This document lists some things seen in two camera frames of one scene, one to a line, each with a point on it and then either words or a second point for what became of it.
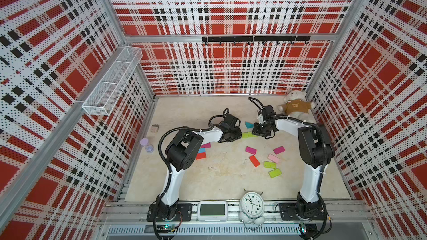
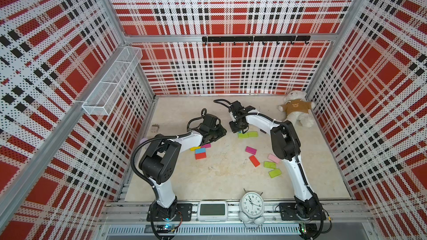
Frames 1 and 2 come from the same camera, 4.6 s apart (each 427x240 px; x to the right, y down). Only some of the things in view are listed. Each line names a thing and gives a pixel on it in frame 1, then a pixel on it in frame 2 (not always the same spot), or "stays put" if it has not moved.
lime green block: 269,164 stays put
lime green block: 251,135 stays put
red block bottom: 200,155 stays put
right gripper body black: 261,130 to 236,126
